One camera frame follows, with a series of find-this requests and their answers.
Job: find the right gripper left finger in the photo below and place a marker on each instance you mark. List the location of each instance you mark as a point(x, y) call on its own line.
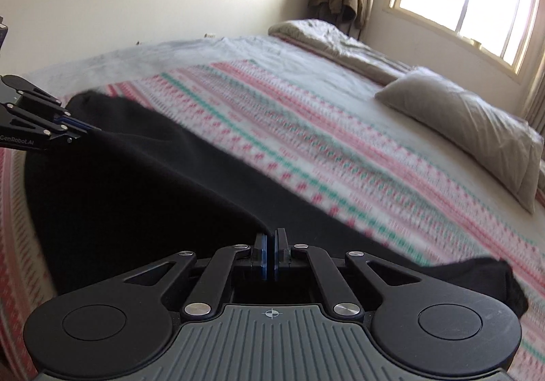
point(260, 256)

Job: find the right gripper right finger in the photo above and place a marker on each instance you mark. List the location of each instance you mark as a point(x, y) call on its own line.
point(282, 251)

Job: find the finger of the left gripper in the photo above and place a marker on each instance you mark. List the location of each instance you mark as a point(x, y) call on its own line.
point(67, 133)
point(68, 122)

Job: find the black pants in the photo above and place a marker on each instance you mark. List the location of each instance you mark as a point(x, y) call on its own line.
point(139, 187)

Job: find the grey bed sheet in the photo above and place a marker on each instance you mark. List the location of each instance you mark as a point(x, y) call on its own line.
point(298, 65)

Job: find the red green patterned blanket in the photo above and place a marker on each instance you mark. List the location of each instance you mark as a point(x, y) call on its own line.
point(322, 135)

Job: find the crumpled beige duvet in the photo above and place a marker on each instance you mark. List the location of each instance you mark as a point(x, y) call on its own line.
point(328, 41)

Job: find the grey pillow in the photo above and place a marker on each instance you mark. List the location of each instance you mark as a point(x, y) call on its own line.
point(507, 147)

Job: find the beige striped curtain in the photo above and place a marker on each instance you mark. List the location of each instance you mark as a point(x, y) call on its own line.
point(534, 110)

